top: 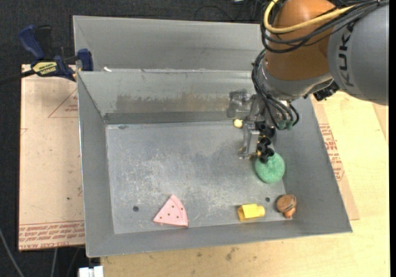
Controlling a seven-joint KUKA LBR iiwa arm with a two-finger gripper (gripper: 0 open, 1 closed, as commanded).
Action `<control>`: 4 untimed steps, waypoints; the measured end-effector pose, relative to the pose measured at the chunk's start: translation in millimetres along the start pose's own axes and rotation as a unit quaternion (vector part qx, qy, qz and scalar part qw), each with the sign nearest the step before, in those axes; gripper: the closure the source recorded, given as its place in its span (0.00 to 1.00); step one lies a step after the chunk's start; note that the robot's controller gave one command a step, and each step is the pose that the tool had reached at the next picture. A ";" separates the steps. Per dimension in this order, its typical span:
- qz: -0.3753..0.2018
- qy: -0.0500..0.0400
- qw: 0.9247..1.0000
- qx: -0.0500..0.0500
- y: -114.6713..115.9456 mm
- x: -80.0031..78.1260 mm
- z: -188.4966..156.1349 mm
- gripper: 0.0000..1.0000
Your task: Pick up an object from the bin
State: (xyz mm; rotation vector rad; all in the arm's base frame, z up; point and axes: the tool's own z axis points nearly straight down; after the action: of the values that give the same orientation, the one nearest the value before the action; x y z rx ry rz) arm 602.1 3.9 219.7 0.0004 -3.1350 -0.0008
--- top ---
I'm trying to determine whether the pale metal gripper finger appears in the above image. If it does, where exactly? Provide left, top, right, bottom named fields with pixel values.
left=238, top=130, right=249, bottom=160
left=248, top=130, right=260, bottom=159

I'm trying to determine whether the green round sponge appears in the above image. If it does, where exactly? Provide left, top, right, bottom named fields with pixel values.
left=254, top=151, right=286, bottom=184

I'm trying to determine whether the yellow plastic block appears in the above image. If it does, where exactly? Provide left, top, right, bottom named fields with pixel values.
left=236, top=203, right=266, bottom=223

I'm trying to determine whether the brown toy acorn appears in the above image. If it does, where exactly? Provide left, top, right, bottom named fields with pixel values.
left=275, top=194, right=298, bottom=219

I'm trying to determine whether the grey metal bin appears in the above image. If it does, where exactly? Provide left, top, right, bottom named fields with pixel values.
left=72, top=15, right=353, bottom=258

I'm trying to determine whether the pink dotted wedge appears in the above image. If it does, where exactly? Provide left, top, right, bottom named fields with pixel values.
left=152, top=194, right=189, bottom=228

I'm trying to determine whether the brown cardboard board, red print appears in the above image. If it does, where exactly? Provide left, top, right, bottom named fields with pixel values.
left=18, top=64, right=361, bottom=252

